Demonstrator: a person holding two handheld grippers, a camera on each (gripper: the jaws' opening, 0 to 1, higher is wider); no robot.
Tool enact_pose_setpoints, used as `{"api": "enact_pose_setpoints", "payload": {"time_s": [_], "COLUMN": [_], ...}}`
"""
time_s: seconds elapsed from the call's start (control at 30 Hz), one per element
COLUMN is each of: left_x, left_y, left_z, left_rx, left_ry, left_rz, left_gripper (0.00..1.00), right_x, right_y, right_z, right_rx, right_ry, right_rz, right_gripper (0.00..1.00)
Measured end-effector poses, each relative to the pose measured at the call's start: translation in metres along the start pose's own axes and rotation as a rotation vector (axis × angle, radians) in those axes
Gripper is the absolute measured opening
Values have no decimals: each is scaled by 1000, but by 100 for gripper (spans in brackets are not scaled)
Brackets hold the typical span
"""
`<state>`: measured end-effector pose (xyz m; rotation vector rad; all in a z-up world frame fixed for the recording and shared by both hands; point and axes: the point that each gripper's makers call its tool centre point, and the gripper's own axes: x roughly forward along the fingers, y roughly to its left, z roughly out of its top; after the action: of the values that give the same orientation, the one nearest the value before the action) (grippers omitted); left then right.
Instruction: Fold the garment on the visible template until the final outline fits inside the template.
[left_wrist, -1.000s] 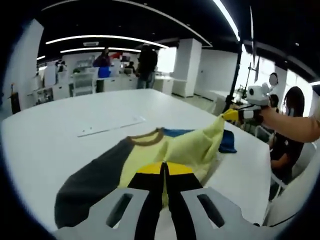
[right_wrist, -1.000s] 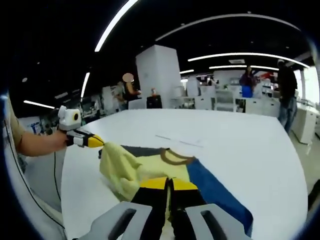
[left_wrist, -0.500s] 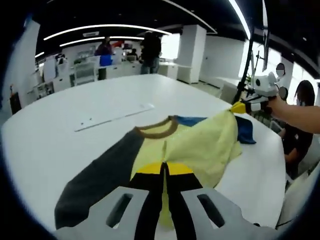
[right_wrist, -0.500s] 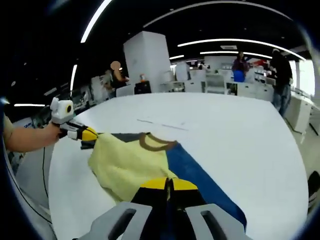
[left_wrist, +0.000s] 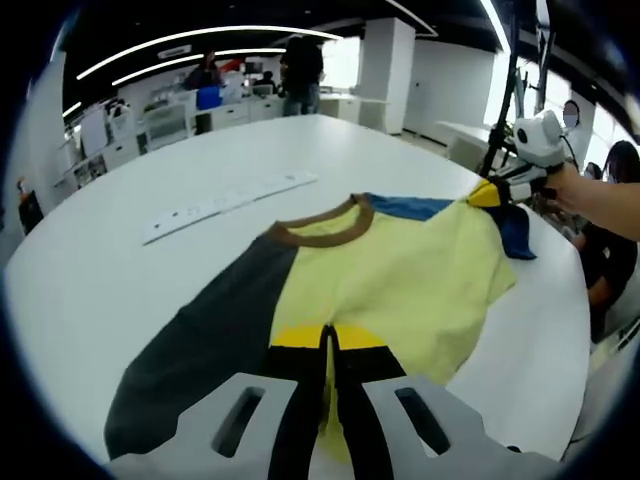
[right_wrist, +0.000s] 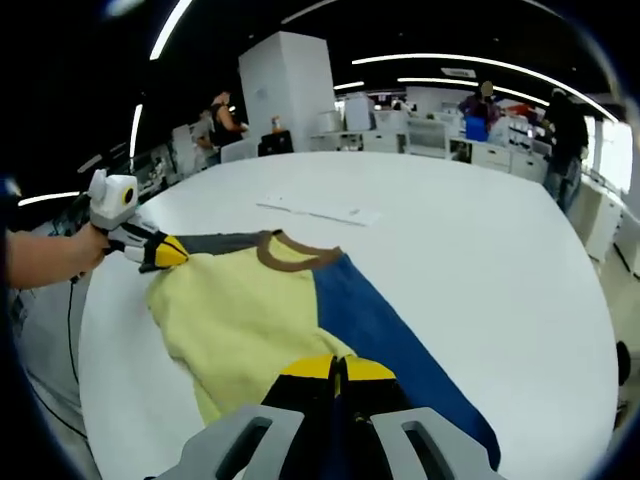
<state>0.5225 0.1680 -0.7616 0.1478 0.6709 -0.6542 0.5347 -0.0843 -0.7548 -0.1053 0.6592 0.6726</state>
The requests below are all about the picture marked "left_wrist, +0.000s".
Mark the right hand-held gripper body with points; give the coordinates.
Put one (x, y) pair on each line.
(542, 140)

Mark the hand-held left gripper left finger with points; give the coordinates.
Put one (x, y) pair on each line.
(295, 400)

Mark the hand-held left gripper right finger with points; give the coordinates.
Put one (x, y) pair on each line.
(365, 400)

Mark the yellow blue grey garment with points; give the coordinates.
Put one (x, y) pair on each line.
(400, 270)

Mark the white template strip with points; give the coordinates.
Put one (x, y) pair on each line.
(225, 202)

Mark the person's right hand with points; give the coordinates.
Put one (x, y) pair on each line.
(565, 185)

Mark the black tripod stand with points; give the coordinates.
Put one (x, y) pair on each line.
(502, 100)

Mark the ceiling light strip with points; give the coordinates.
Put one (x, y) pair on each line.
(492, 22)
(190, 60)
(200, 35)

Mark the white square pillar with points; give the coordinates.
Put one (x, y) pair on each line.
(45, 110)
(385, 75)

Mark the white counter cabinets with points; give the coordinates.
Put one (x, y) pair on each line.
(235, 112)

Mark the blue bin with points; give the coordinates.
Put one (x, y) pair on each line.
(208, 97)

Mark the ceiling air vent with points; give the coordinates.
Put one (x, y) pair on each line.
(175, 50)

